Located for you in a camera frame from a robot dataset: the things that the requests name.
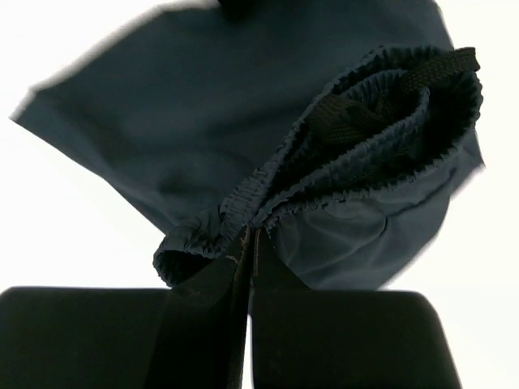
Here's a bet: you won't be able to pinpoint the dark navy shorts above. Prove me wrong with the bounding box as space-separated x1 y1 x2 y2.
12 1 483 289

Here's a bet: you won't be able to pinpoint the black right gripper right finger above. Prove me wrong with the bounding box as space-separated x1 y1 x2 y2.
251 230 461 389

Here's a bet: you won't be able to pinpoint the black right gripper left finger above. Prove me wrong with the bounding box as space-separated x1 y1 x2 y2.
1 228 251 389

